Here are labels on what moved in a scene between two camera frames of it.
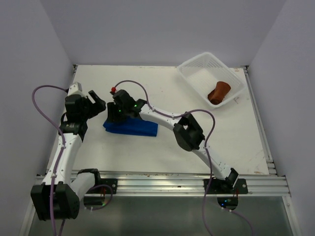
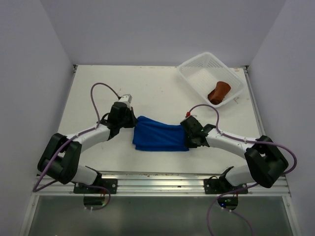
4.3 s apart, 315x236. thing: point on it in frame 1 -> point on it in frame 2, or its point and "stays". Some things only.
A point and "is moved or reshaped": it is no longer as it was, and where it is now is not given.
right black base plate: (220, 186) stays
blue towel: (132, 126) is moved or reshaped
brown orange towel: (216, 96) stays
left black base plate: (112, 182) stays
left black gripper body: (89, 110) -> (128, 121)
